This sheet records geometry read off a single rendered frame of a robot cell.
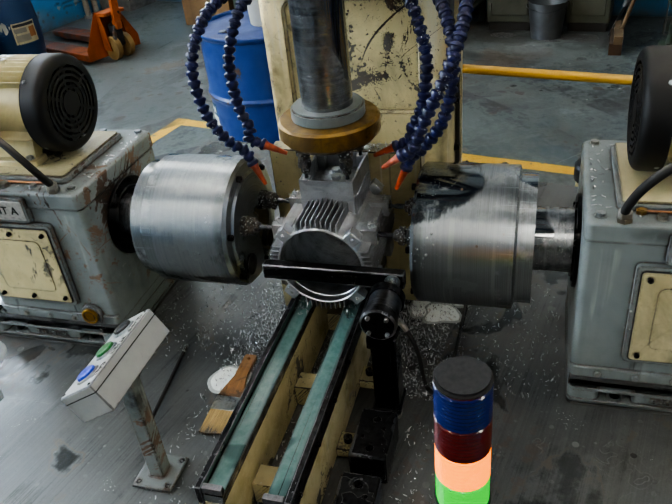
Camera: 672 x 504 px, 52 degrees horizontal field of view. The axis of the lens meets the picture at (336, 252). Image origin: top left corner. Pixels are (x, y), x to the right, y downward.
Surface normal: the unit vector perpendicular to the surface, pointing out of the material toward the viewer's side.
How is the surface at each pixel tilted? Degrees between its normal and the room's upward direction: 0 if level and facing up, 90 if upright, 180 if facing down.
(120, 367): 59
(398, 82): 90
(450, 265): 84
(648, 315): 90
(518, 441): 0
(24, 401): 0
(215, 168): 9
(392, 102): 90
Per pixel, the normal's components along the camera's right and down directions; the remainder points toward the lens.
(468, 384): -0.10, -0.83
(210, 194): -0.24, -0.30
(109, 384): 0.77, -0.37
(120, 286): 0.96, 0.07
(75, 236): -0.26, 0.55
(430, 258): -0.28, 0.35
